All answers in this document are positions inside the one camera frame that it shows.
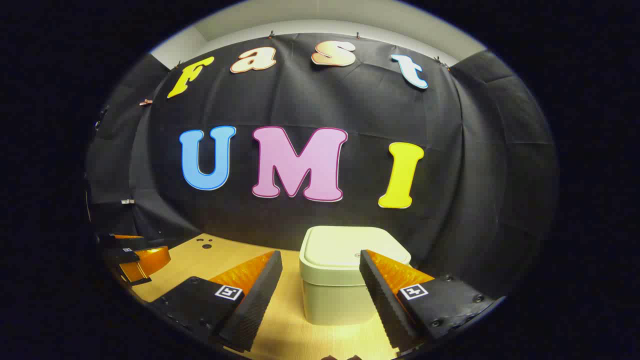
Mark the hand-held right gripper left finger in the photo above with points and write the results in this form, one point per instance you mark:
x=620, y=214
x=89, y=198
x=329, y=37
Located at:
x=255, y=305

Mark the black backdrop cloth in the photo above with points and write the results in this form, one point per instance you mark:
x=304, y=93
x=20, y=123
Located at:
x=310, y=100

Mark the wooden desktop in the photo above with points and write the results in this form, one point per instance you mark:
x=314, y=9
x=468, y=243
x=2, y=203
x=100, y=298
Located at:
x=200, y=262

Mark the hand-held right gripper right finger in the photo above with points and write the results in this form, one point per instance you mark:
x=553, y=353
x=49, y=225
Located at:
x=382, y=305

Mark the pale green desktop garbage bin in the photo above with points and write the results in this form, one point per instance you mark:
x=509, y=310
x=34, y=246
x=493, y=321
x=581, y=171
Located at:
x=332, y=250

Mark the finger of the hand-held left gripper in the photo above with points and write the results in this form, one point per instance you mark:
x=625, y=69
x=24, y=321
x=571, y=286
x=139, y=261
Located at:
x=147, y=260
x=122, y=243

